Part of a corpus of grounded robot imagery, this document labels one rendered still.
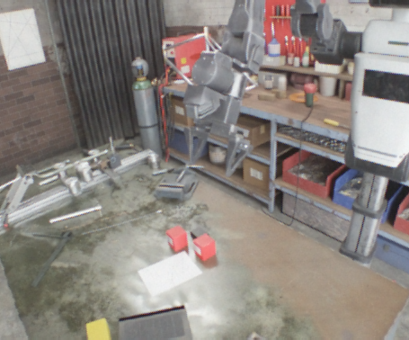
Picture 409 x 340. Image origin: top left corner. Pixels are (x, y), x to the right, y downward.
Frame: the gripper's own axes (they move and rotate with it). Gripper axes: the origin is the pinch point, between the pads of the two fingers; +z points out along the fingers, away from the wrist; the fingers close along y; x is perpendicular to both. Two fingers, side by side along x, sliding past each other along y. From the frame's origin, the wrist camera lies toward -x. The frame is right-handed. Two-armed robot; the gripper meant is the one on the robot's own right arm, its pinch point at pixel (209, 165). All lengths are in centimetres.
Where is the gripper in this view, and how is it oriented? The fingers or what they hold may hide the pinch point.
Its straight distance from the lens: 65.1
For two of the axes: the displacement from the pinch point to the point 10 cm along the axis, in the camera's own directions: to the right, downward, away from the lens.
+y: 7.5, 2.7, -6.1
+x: 6.1, 0.8, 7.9
